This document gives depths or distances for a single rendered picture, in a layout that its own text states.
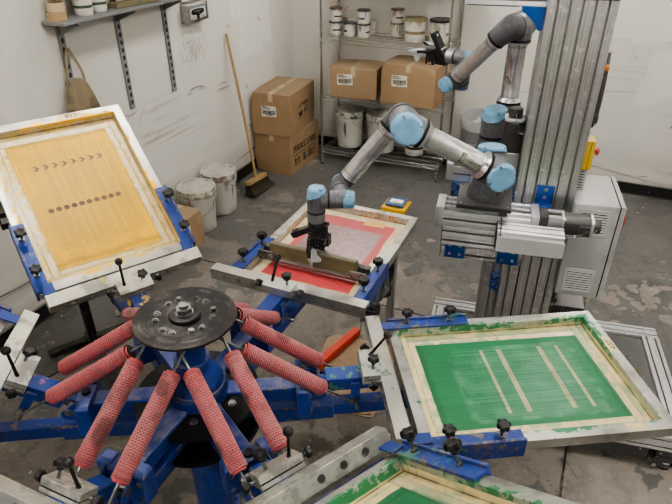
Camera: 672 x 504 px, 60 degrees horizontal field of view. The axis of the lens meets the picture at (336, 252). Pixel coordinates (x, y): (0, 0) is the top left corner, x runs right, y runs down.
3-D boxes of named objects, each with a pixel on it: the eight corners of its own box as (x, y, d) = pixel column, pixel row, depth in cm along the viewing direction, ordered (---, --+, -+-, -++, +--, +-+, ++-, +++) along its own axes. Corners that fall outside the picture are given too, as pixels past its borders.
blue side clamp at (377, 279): (377, 273, 256) (377, 259, 252) (388, 276, 254) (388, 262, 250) (351, 311, 232) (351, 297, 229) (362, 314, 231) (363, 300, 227)
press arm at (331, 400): (559, 386, 207) (562, 373, 204) (566, 398, 202) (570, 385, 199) (204, 415, 195) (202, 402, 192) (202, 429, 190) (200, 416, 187)
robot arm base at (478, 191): (503, 189, 254) (506, 168, 249) (502, 205, 242) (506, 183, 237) (468, 186, 258) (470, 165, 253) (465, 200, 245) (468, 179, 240)
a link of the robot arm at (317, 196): (327, 191, 229) (305, 191, 229) (327, 216, 235) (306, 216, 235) (327, 182, 236) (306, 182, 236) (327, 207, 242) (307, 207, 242)
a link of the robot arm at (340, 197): (354, 183, 240) (327, 183, 240) (355, 194, 230) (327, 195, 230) (354, 200, 244) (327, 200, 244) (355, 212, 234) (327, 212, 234)
